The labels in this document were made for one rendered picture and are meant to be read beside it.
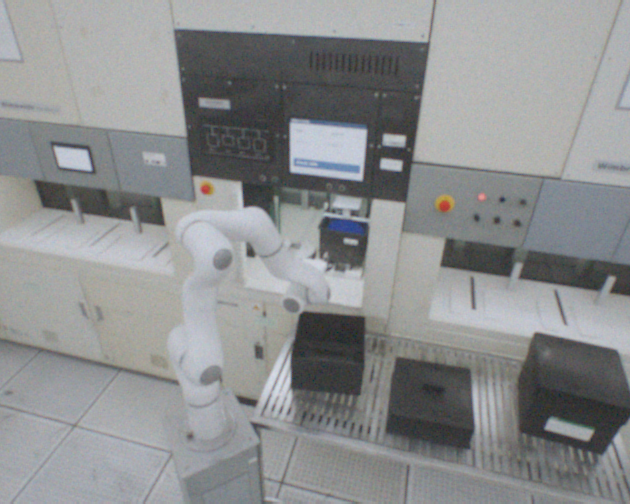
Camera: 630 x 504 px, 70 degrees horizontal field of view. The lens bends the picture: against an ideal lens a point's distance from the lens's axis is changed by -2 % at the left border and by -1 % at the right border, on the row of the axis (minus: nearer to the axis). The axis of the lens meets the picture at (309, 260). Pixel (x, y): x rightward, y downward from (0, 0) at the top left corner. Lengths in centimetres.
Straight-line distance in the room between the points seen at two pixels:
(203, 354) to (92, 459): 150
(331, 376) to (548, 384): 74
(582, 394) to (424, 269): 69
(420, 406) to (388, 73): 114
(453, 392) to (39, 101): 203
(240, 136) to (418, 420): 122
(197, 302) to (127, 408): 168
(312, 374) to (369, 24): 122
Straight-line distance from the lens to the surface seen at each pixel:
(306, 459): 256
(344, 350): 198
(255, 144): 180
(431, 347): 207
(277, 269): 141
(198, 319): 134
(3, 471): 292
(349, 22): 162
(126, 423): 285
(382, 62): 162
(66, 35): 211
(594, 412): 179
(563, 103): 168
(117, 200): 289
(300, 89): 168
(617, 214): 184
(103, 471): 271
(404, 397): 172
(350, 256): 216
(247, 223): 127
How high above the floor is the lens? 215
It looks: 33 degrees down
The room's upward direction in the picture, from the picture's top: 1 degrees clockwise
